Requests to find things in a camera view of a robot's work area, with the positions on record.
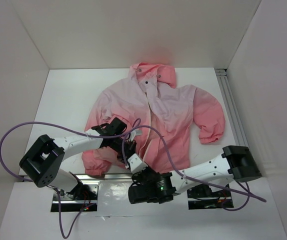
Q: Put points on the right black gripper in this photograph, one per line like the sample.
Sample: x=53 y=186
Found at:
x=137 y=175

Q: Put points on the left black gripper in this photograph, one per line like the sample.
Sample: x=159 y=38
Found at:
x=130 y=149

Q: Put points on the pink zip-up jacket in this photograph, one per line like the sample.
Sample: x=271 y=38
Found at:
x=150 y=93

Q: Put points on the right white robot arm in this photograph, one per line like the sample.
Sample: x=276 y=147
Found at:
x=236 y=163

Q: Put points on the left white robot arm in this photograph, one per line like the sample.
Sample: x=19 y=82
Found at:
x=42 y=162

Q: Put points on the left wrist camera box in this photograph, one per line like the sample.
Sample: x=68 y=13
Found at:
x=135 y=133

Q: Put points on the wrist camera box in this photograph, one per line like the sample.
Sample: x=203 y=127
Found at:
x=135 y=164
x=135 y=133

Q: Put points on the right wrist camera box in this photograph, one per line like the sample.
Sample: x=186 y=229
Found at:
x=135 y=164

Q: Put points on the front aluminium rail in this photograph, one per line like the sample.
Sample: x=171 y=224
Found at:
x=109 y=176

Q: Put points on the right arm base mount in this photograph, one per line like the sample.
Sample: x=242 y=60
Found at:
x=202 y=197

